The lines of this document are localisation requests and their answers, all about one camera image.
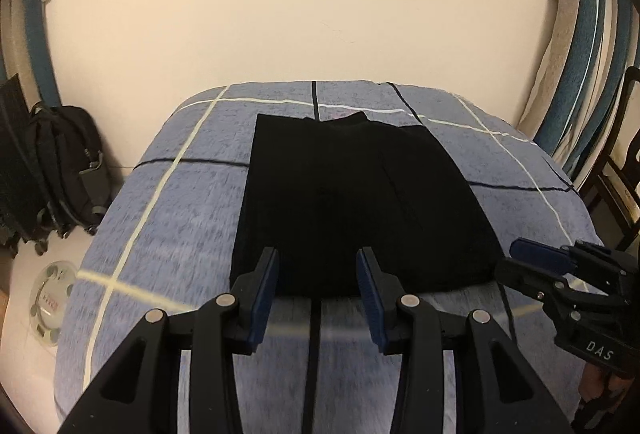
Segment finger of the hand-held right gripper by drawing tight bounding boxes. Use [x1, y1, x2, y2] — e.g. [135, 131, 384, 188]
[494, 259, 568, 305]
[511, 237, 577, 275]

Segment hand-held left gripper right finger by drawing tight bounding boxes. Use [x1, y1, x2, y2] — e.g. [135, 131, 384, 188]
[355, 246, 576, 434]

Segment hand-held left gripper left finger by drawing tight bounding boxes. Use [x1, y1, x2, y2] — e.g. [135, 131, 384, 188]
[57, 246, 280, 434]

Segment black pants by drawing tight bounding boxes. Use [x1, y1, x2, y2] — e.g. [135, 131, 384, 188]
[229, 111, 502, 300]

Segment person's right hand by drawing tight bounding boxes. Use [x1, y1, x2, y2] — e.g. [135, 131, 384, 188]
[575, 361, 640, 434]

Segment blue checked blanket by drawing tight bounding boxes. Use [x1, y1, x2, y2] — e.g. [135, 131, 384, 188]
[54, 78, 606, 434]

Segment dark wooden chair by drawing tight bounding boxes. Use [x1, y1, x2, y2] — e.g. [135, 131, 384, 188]
[577, 67, 640, 251]

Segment blue striped curtain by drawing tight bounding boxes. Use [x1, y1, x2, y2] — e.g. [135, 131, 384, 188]
[520, 0, 640, 187]

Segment round glass bathroom scale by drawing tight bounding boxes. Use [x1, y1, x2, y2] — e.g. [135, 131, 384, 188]
[28, 260, 79, 351]

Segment black backpack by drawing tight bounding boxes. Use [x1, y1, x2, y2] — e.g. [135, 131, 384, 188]
[27, 103, 115, 239]

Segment black suitcase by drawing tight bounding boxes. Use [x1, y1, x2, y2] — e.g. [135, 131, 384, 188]
[0, 73, 51, 257]

